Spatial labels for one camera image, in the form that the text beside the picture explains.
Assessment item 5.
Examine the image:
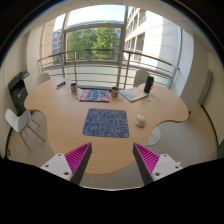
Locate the gripper magenta and black left finger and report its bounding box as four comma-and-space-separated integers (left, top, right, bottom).
41, 143, 92, 185

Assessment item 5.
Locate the gripper magenta and black right finger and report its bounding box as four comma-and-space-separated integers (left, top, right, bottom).
133, 143, 182, 185

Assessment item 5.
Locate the blue patterned mouse pad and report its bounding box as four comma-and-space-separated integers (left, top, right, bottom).
83, 108, 129, 138

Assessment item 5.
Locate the white chair with wooden legs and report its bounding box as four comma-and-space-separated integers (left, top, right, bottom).
5, 109, 43, 148

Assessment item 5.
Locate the red and blue book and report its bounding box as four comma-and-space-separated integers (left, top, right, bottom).
80, 89, 110, 102

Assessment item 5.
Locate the open magazine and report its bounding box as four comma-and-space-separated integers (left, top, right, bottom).
120, 87, 148, 102

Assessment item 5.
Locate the dark patterned mug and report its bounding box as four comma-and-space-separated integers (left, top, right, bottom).
70, 83, 77, 94

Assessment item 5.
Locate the blue stapler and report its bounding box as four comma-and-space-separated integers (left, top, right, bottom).
56, 81, 66, 89

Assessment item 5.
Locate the black cylindrical speaker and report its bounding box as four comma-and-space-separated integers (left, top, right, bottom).
144, 75, 154, 94

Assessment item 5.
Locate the small potted plant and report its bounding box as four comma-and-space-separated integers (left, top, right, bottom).
111, 86, 119, 97

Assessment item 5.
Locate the white chair far right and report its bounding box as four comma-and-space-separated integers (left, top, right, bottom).
133, 70, 150, 87

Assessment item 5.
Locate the white chair far left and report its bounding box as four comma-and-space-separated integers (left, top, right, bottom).
37, 73, 50, 85

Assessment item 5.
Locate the black printer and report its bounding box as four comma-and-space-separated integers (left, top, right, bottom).
8, 71, 30, 115

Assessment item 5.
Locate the metal balcony railing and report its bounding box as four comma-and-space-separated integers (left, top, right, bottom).
39, 49, 179, 89

